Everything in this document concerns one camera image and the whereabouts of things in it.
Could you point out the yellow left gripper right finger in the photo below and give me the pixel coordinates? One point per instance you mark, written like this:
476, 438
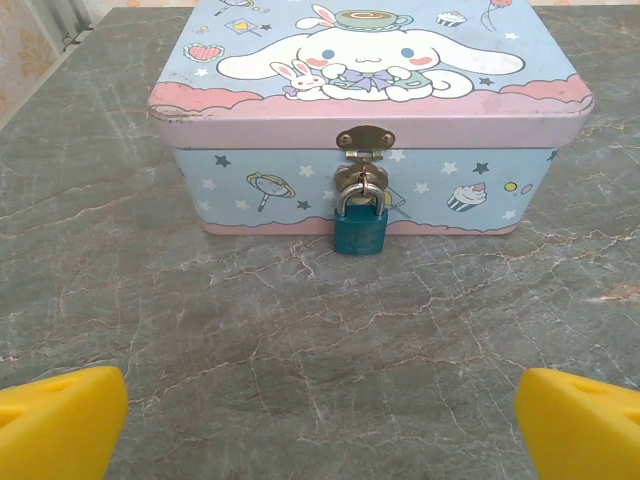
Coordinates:
585, 430

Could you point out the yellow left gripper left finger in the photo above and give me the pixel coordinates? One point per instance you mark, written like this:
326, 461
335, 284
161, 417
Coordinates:
60, 425

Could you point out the teal padlock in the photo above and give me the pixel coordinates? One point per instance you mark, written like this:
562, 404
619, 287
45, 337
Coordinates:
361, 232

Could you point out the cartoon bunny tin box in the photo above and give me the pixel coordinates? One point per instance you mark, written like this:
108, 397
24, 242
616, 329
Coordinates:
450, 125

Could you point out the brass hasp latch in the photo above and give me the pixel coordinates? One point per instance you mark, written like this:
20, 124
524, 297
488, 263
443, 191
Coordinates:
365, 137

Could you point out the aluminium frame post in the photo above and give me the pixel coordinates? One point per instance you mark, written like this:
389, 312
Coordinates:
67, 20

